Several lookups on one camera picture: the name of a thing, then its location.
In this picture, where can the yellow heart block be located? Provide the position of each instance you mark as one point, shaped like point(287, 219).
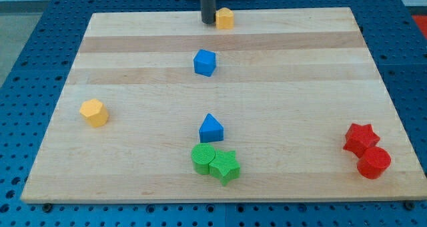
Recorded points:
point(224, 18)

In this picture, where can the light wooden board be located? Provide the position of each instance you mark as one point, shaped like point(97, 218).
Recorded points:
point(288, 84)

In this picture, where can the blue triangle block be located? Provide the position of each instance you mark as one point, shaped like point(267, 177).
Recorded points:
point(211, 130)

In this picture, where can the blue cube block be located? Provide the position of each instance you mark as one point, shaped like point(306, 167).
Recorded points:
point(204, 63)

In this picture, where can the green cylinder block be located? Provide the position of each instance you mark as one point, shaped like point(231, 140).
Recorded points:
point(202, 155)

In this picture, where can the green star block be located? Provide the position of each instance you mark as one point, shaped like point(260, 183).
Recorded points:
point(225, 166)

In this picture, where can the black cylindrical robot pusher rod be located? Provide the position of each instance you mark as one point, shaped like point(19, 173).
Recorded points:
point(208, 11)

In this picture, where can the yellow hexagon block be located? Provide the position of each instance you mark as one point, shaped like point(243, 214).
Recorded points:
point(94, 113)

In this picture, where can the red star block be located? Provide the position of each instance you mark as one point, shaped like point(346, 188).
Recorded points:
point(359, 138)

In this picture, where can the red cylinder block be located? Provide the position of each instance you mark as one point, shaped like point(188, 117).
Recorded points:
point(373, 163)

